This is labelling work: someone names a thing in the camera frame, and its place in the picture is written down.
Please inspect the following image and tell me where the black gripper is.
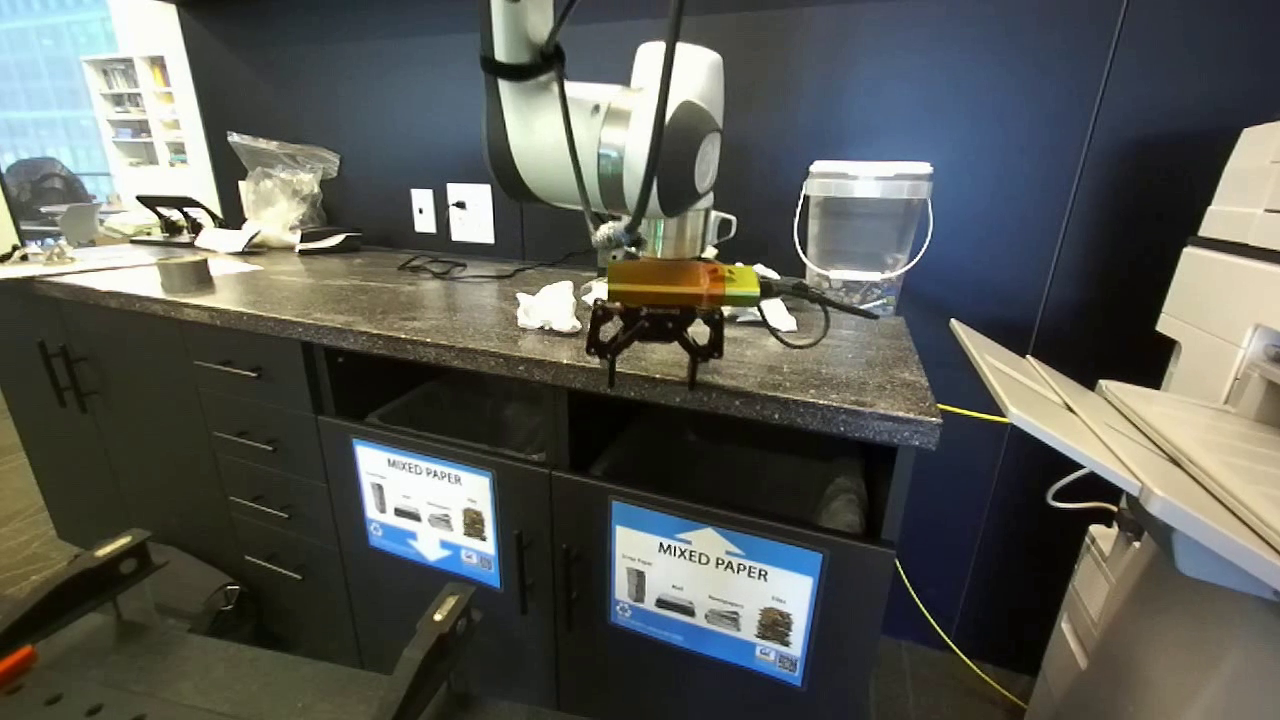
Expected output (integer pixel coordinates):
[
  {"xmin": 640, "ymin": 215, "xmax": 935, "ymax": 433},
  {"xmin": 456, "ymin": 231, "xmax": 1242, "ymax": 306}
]
[{"xmin": 586, "ymin": 305, "xmax": 723, "ymax": 393}]

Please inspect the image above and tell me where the white paper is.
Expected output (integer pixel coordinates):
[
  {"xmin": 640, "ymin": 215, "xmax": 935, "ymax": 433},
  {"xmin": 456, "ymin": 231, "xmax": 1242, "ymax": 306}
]
[{"xmin": 515, "ymin": 280, "xmax": 579, "ymax": 336}]

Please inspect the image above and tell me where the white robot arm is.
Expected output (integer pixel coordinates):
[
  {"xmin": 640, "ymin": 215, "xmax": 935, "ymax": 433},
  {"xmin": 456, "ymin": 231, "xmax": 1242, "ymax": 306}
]
[{"xmin": 478, "ymin": 0, "xmax": 735, "ymax": 377}]

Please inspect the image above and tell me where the right black bin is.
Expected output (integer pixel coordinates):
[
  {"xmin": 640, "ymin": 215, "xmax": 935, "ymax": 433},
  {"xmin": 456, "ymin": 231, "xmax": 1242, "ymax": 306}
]
[{"xmin": 590, "ymin": 421, "xmax": 871, "ymax": 534}]

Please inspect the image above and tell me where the black bin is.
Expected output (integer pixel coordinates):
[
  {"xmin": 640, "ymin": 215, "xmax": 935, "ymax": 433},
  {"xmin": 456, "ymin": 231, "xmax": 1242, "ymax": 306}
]
[
  {"xmin": 590, "ymin": 421, "xmax": 871, "ymax": 534},
  {"xmin": 373, "ymin": 379, "xmax": 563, "ymax": 463}
]

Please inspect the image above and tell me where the left black bin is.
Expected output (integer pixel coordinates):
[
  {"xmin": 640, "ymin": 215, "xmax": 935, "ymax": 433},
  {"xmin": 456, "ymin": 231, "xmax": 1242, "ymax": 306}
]
[{"xmin": 373, "ymin": 379, "xmax": 563, "ymax": 463}]

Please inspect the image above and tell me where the crumpled white paper small back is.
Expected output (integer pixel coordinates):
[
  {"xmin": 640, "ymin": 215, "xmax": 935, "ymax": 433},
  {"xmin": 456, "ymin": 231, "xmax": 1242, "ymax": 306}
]
[{"xmin": 754, "ymin": 294, "xmax": 797, "ymax": 333}]

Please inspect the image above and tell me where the dark cabinet with drawers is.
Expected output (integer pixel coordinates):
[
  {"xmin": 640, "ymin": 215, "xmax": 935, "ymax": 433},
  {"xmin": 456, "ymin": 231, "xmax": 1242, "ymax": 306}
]
[{"xmin": 0, "ymin": 282, "xmax": 896, "ymax": 720}]

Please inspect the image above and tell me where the clear plastic bucket with lid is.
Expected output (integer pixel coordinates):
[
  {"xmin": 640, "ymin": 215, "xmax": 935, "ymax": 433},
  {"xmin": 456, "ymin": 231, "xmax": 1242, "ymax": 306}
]
[{"xmin": 791, "ymin": 158, "xmax": 935, "ymax": 315}]

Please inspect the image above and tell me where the right blue mixed paper sign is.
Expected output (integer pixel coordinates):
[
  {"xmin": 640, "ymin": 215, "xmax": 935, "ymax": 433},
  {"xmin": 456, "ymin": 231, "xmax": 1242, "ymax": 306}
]
[{"xmin": 607, "ymin": 499, "xmax": 825, "ymax": 689}]

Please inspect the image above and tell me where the blue mixed paper sign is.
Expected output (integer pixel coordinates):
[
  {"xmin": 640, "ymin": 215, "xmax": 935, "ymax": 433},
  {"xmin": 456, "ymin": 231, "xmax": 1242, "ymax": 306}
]
[
  {"xmin": 607, "ymin": 499, "xmax": 825, "ymax": 689},
  {"xmin": 351, "ymin": 441, "xmax": 503, "ymax": 586}
]

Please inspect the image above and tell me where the left blue mixed paper sign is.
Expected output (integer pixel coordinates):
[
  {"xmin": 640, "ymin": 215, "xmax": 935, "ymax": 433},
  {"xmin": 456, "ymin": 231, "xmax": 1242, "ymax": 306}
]
[{"xmin": 351, "ymin": 441, "xmax": 503, "ymax": 586}]

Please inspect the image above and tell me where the clear plastic bag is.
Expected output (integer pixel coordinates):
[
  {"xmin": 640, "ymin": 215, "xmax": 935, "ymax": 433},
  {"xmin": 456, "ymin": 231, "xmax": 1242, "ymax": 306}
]
[{"xmin": 227, "ymin": 131, "xmax": 339, "ymax": 249}]

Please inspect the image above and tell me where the white office printer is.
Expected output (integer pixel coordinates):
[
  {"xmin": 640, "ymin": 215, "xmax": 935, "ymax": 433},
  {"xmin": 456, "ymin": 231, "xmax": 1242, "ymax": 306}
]
[{"xmin": 955, "ymin": 121, "xmax": 1280, "ymax": 720}]

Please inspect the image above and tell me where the orange wrist camera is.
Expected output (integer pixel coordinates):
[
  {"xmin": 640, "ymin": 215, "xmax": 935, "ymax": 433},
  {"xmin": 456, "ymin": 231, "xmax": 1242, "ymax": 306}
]
[{"xmin": 607, "ymin": 258, "xmax": 764, "ymax": 306}]

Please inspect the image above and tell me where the white wall outlet plate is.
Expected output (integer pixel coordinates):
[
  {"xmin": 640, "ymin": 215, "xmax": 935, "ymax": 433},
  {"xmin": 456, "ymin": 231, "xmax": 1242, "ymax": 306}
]
[{"xmin": 444, "ymin": 185, "xmax": 496, "ymax": 244}]

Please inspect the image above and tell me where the white wall switch plate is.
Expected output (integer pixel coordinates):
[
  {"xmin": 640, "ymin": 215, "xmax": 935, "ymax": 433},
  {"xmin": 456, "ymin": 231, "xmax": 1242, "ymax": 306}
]
[{"xmin": 406, "ymin": 186, "xmax": 436, "ymax": 236}]

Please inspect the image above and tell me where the yellow cable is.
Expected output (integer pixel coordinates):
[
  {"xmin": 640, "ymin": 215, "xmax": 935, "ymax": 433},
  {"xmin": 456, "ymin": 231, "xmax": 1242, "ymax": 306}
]
[{"xmin": 888, "ymin": 398, "xmax": 1030, "ymax": 715}]

